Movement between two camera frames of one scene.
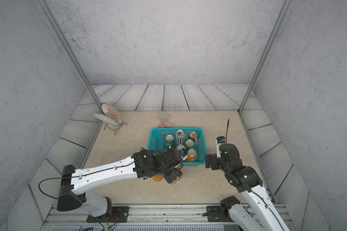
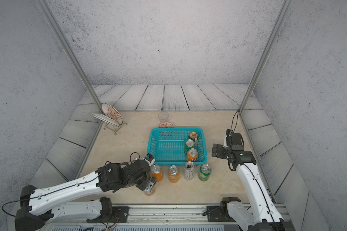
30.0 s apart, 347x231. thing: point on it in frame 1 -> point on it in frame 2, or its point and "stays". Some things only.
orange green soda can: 193,134 stays
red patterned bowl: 166,124 stays
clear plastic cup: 163,116 stays
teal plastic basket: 156,140 stays
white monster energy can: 180,135 -> 189,171
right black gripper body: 216,163 -> 222,151
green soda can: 169,139 -> 205,170
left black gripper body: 172,174 -> 144,183
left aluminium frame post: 46,8 stays
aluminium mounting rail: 190,214 stays
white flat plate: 106,119 stays
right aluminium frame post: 286,6 stays
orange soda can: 192,155 stays
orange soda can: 180,147 -> 152,192
